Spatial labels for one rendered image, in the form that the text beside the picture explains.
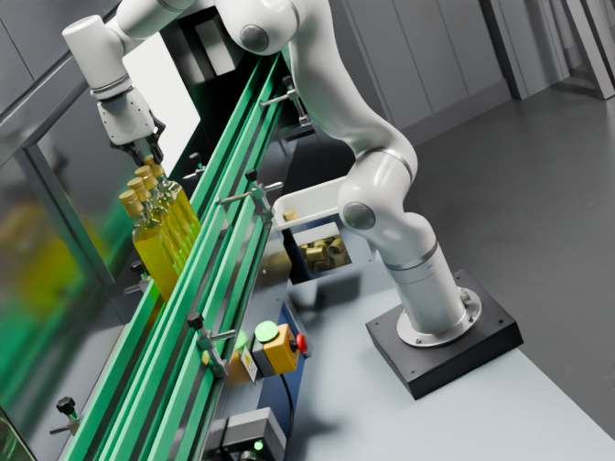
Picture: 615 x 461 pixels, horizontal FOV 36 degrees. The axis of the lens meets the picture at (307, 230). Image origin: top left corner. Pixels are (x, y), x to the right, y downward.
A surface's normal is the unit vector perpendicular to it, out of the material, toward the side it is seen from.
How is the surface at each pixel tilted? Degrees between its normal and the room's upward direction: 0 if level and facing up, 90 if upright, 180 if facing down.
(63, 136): 90
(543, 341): 0
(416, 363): 4
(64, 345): 90
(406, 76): 90
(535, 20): 90
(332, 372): 0
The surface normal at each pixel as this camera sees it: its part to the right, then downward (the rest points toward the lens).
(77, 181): 0.92, -0.28
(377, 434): -0.37, -0.83
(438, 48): 0.26, 0.33
